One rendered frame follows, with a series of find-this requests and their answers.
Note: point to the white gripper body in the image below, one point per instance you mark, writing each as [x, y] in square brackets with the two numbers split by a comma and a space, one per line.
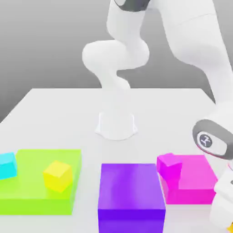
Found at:
[221, 212]

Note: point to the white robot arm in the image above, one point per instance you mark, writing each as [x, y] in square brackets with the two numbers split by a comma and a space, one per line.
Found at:
[125, 54]

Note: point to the small magenta cube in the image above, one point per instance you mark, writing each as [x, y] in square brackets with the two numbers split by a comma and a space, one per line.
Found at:
[170, 167]

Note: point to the large purple box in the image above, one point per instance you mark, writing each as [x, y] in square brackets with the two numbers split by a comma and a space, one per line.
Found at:
[130, 193]

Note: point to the large magenta box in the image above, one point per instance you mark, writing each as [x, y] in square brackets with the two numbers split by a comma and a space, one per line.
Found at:
[196, 176]

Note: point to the small cyan cube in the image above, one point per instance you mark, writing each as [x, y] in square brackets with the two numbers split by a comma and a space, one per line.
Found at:
[7, 166]

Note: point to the large lime green box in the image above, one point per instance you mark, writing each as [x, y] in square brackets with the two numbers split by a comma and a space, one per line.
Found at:
[32, 198]

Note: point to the small yellow cube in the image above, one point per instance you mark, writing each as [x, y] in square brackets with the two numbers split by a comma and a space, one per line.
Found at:
[57, 175]

